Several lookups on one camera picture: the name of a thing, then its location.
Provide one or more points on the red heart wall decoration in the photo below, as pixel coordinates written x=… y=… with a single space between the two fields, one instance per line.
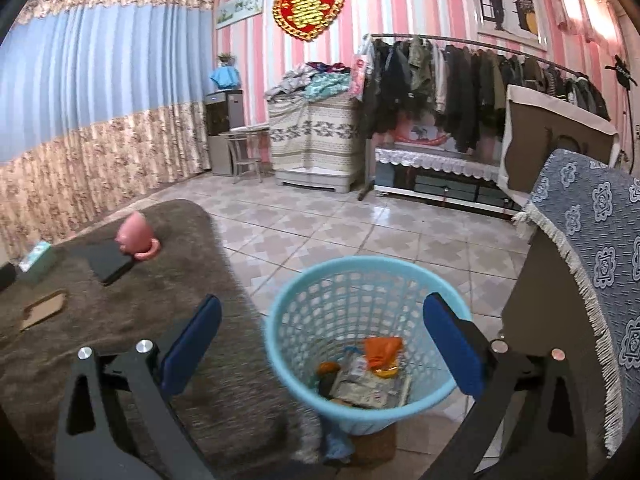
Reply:
x=308 y=7

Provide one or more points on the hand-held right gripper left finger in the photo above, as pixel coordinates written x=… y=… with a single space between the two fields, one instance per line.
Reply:
x=192 y=345

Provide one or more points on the white framed brown board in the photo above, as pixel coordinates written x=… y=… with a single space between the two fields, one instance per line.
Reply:
x=535 y=145

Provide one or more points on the light blue plastic basket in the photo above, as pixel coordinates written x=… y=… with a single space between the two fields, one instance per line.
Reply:
x=300 y=310

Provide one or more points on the small potted plant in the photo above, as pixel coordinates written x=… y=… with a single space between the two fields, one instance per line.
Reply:
x=226 y=58

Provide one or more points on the metal clothes rack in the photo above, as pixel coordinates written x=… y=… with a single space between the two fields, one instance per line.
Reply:
x=365 y=191

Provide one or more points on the blue and floral curtain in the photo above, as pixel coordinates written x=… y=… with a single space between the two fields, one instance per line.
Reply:
x=100 y=70

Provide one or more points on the blue cloth bundle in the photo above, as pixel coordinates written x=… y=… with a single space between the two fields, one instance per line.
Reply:
x=225 y=77

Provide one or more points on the pink pig mug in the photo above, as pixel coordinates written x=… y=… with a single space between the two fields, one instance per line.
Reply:
x=132 y=232

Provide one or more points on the black stand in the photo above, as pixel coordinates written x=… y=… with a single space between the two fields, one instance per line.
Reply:
x=621 y=67

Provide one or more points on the light blue tissue box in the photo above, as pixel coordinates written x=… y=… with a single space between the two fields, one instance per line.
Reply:
x=40 y=260

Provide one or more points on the black zip case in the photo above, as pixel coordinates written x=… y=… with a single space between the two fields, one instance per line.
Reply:
x=110 y=265

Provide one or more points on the black bag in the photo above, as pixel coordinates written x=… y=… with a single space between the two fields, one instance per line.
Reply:
x=327 y=387

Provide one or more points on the pink sheer curtain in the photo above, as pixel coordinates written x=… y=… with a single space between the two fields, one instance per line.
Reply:
x=585 y=5

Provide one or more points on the brown phone case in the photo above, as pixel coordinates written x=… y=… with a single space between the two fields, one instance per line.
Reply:
x=42 y=308

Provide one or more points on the pink hanging bag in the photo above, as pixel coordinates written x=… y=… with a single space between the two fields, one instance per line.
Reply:
x=360 y=77

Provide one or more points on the cabinet under patterned cloth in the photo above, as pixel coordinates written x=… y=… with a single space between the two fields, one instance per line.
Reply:
x=315 y=135

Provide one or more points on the pile of folded clothes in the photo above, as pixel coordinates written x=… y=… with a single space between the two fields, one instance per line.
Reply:
x=310 y=80

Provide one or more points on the blue patterned fringed cloth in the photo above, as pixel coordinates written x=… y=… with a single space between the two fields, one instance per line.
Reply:
x=600 y=220

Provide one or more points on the low dark media cabinet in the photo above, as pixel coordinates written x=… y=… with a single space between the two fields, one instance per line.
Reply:
x=440 y=190

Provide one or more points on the brown furniture panel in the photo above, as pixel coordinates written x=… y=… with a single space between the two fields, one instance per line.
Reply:
x=545 y=300

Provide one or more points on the grey wrapper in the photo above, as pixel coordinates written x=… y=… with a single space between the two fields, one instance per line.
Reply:
x=367 y=387

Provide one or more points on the grey water dispenser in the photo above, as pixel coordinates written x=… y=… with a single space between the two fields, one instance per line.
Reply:
x=222 y=130

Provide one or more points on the small whole orange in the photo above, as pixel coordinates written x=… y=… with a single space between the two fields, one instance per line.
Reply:
x=328 y=368

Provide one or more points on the window silhouette wall poster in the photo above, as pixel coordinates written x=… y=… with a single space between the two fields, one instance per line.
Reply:
x=505 y=0

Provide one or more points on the landscape wall picture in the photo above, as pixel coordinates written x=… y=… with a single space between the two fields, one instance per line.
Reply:
x=239 y=8

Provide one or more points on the white lace cloth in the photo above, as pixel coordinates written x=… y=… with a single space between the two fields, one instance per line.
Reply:
x=435 y=159

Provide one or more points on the red framed picture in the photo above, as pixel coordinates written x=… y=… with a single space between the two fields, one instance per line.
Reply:
x=425 y=135

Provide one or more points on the orange plastic bag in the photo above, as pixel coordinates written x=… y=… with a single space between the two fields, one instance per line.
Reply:
x=382 y=350

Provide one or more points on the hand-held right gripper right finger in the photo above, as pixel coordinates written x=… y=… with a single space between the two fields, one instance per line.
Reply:
x=450 y=342

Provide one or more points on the row of hanging clothes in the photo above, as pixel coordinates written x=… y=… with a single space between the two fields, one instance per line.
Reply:
x=460 y=90

